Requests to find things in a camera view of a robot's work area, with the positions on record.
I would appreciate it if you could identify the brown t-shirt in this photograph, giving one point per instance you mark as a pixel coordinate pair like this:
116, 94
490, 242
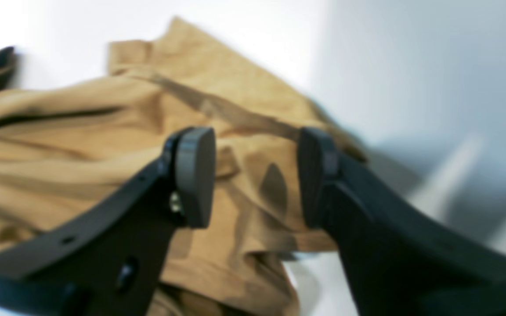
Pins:
64, 150

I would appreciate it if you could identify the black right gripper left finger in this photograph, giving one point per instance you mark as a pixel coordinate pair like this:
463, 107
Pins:
107, 261

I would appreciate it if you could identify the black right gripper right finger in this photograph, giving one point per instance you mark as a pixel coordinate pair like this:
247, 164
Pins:
397, 261

